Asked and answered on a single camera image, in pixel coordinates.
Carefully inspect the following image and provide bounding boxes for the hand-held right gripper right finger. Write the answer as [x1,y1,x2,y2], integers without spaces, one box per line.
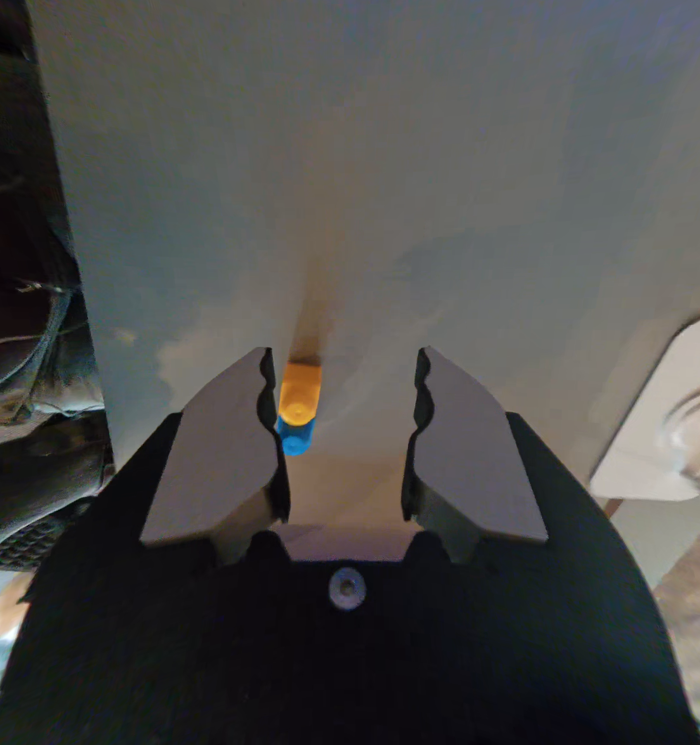
[401,346,550,565]

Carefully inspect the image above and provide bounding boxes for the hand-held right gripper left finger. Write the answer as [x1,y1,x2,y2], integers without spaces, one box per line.
[139,347,292,564]

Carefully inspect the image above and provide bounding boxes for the blue mega block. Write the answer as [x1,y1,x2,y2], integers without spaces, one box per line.
[275,414,316,457]

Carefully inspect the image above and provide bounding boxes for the person's black mesh shoe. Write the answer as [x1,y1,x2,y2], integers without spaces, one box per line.
[0,512,66,571]

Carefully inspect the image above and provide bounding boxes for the orange mega block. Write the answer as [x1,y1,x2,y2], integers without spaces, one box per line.
[278,362,323,426]

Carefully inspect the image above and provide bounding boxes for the person's dark jeans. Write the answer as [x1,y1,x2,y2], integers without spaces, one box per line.
[0,35,116,560]

